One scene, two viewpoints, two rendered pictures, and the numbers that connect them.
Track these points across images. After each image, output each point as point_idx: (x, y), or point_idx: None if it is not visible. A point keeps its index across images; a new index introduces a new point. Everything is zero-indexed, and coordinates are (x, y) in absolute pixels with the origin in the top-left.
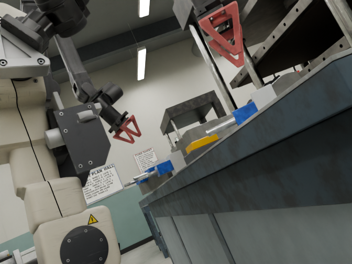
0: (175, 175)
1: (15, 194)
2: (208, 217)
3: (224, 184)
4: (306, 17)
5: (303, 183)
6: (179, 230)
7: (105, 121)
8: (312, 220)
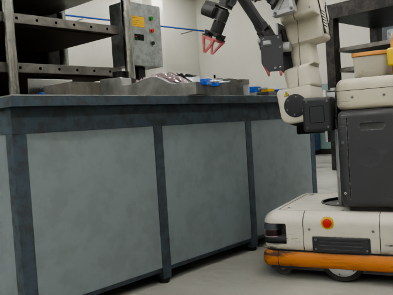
0: (258, 95)
1: (315, 62)
2: (244, 123)
3: (270, 108)
4: (82, 34)
5: None
6: (168, 140)
7: (222, 28)
8: None
